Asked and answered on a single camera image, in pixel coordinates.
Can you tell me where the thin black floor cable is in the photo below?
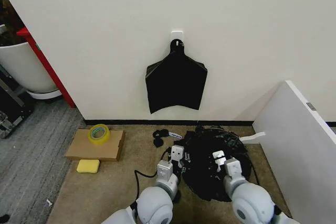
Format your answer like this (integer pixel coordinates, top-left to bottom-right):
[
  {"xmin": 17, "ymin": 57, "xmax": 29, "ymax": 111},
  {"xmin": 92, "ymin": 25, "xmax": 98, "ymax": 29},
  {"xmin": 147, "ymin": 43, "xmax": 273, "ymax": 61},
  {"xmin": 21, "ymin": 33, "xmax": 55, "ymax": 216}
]
[{"xmin": 247, "ymin": 164, "xmax": 261, "ymax": 186}]

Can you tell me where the white board panel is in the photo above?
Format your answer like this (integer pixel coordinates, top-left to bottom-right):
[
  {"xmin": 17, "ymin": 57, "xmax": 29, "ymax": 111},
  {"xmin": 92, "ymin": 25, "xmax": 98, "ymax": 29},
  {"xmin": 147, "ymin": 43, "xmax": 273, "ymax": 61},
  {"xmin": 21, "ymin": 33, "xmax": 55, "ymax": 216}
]
[{"xmin": 251, "ymin": 80, "xmax": 336, "ymax": 224}]

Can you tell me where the flat brown cardboard box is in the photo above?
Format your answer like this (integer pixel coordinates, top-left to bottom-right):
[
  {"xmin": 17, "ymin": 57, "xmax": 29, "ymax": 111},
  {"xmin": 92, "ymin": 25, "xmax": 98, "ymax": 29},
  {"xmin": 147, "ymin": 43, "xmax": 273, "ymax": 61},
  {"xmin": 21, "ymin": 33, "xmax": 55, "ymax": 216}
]
[{"xmin": 64, "ymin": 128, "xmax": 126, "ymax": 163}]

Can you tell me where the white pot saucer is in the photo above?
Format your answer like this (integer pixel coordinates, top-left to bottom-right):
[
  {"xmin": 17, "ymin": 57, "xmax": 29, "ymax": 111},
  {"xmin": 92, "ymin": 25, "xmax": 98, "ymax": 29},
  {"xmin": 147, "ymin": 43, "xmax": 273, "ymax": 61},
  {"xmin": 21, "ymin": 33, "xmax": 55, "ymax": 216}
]
[{"xmin": 25, "ymin": 89, "xmax": 64, "ymax": 101}]

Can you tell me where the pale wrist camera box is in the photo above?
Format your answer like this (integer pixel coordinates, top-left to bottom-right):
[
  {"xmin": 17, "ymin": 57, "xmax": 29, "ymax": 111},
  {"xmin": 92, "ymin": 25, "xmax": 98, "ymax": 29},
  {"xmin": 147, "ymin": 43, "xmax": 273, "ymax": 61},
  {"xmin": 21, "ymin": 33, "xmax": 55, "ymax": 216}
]
[
  {"xmin": 212, "ymin": 150, "xmax": 227, "ymax": 167},
  {"xmin": 170, "ymin": 145, "xmax": 185, "ymax": 162}
]

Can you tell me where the folded black hanging bag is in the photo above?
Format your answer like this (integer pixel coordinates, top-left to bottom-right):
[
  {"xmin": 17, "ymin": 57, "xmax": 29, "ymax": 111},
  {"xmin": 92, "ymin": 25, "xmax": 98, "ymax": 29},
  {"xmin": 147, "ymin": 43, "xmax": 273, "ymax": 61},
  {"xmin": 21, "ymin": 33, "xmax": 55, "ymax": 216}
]
[{"xmin": 145, "ymin": 38, "xmax": 208, "ymax": 115}]

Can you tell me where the black garbage bag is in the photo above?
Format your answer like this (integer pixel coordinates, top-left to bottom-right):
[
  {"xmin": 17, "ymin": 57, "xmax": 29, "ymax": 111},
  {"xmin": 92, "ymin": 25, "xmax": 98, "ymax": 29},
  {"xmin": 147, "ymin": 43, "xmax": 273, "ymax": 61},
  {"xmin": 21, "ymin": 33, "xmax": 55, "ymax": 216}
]
[{"xmin": 180, "ymin": 126, "xmax": 254, "ymax": 204}]

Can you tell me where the black strap loop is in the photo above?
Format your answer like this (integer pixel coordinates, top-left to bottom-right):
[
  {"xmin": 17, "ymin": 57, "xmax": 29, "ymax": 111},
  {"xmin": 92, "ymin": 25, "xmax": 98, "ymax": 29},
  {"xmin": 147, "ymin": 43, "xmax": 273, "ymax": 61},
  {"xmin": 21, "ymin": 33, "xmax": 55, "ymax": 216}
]
[{"xmin": 152, "ymin": 128, "xmax": 170, "ymax": 148}]

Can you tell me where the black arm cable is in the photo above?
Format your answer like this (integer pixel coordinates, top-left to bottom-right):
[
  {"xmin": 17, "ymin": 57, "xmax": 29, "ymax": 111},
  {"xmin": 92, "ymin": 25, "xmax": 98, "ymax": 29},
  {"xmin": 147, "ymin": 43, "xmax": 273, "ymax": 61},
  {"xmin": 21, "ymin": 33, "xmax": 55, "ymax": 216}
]
[{"xmin": 133, "ymin": 169, "xmax": 159, "ymax": 210}]

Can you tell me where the yellow tape roll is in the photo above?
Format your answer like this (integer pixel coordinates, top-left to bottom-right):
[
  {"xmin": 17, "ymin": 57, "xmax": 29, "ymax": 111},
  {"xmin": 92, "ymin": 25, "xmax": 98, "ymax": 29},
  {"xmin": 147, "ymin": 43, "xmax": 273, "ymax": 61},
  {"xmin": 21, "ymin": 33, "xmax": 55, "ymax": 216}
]
[{"xmin": 87, "ymin": 123, "xmax": 111, "ymax": 146}]

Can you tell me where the white wall hook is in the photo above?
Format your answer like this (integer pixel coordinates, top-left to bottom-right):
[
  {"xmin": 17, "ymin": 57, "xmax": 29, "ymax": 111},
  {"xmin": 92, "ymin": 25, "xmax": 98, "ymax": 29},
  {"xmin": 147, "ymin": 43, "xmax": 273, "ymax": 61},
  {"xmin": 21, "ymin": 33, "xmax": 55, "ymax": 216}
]
[{"xmin": 170, "ymin": 30, "xmax": 184, "ymax": 48}]

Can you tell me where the yellow sponge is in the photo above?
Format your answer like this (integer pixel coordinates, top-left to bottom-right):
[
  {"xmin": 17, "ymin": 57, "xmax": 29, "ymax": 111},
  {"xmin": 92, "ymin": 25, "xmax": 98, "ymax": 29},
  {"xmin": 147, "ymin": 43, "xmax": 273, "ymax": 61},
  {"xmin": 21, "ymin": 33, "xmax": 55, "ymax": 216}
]
[{"xmin": 76, "ymin": 158, "xmax": 101, "ymax": 175}]

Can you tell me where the red post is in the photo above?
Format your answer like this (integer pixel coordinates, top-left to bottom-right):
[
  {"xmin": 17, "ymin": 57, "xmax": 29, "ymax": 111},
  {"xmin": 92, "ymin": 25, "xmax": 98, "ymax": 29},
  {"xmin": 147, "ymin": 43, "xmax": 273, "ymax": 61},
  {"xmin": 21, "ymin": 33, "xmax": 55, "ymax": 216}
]
[{"xmin": 16, "ymin": 27, "xmax": 77, "ymax": 109}]

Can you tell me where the dark potted plant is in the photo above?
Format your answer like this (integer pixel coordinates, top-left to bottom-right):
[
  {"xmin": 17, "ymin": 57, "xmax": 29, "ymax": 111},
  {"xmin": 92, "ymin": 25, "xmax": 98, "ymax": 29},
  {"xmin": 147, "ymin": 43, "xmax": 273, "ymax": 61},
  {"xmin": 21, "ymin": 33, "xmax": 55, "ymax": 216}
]
[{"xmin": 0, "ymin": 0, "xmax": 27, "ymax": 47}]

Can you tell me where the black equipment case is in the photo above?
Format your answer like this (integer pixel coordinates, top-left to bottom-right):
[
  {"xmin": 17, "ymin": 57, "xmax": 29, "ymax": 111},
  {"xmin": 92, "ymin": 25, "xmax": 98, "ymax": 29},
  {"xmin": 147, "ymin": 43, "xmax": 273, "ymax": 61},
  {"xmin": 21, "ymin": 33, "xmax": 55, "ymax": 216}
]
[{"xmin": 0, "ymin": 63, "xmax": 35, "ymax": 140}]

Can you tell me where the white plant pot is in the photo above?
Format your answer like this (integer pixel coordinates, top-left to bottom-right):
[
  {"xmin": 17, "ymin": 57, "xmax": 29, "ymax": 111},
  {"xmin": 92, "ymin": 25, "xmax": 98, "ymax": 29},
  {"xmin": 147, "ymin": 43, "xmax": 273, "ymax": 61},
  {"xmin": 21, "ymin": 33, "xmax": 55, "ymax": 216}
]
[{"xmin": 0, "ymin": 41, "xmax": 60, "ymax": 94}]

